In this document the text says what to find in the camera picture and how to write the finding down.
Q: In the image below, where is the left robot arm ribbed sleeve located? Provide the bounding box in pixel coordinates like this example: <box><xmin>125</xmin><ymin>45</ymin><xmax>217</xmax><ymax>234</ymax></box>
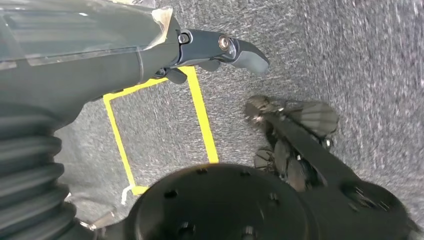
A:
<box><xmin>0</xmin><ymin>100</ymin><xmax>98</xmax><ymax>240</ymax></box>

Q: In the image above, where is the black robot foot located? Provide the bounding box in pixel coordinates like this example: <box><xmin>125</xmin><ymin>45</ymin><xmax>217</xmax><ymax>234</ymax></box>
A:
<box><xmin>244</xmin><ymin>95</ymin><xmax>340</xmax><ymax>193</ymax></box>

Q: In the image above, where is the white tape scrap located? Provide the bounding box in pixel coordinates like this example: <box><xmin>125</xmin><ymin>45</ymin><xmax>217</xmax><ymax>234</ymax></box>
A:
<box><xmin>120</xmin><ymin>184</ymin><xmax>134</xmax><ymax>207</ymax></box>

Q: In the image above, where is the yellow floor tape square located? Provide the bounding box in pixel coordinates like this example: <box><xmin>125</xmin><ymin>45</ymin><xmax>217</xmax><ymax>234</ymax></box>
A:
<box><xmin>103</xmin><ymin>66</ymin><xmax>220</xmax><ymax>197</ymax></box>

